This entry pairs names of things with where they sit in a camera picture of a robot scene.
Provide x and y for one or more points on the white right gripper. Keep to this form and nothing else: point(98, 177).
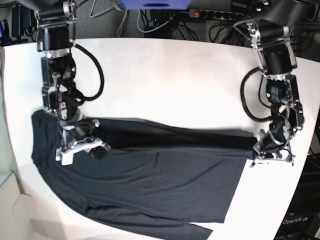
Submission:
point(80, 136)

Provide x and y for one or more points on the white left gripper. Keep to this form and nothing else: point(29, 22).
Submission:
point(268, 148)

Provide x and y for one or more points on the dark navy long-sleeve shirt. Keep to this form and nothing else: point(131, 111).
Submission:
point(156, 180)

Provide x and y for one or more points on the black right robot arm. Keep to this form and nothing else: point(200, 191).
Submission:
point(56, 34)

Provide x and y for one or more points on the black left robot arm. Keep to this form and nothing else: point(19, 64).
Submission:
point(269, 32)

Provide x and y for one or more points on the black OpenArm computer case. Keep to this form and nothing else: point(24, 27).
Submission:
point(302, 219)

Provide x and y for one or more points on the blue box on shelf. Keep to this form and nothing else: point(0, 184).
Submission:
point(156, 4)

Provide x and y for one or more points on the white power strip red switch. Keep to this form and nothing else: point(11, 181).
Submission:
point(215, 15)

